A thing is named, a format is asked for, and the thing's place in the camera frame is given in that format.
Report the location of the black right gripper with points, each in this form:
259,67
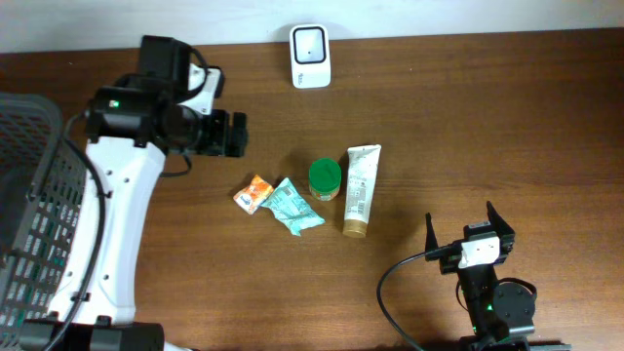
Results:
504,234

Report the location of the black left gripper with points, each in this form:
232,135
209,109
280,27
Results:
239,135

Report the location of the orange snack packet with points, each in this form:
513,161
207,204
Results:
254,195

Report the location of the teal snack packet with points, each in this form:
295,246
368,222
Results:
289,207

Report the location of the green lidded jar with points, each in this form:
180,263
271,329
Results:
324,176

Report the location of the white tube with gold cap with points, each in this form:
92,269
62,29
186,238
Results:
361,179

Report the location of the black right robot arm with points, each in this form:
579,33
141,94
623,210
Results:
501,310

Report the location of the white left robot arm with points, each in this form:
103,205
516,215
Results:
130,132

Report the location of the white barcode scanner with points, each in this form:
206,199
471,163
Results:
310,56

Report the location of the grey plastic basket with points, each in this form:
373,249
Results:
42,183

